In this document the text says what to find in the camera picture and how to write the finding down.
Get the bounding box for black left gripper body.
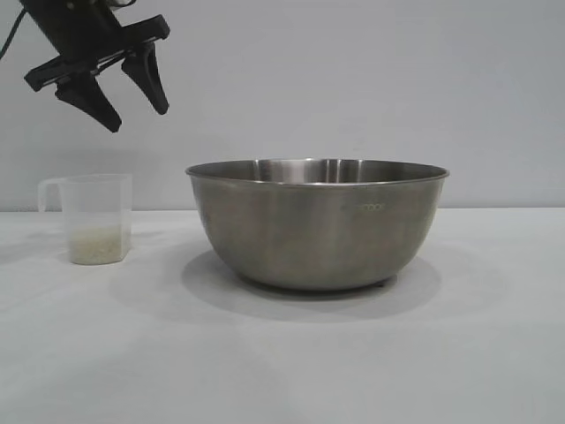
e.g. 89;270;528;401
24;0;171;93

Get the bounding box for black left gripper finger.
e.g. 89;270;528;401
121;43;170;116
55;72;123;133

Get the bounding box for clear plastic measuring cup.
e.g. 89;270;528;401
37;172;133;265

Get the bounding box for white rice grains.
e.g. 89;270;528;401
68;223;129;265

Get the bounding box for stainless steel mixing bowl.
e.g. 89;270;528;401
184;157;450;292

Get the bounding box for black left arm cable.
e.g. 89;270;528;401
0;6;24;59

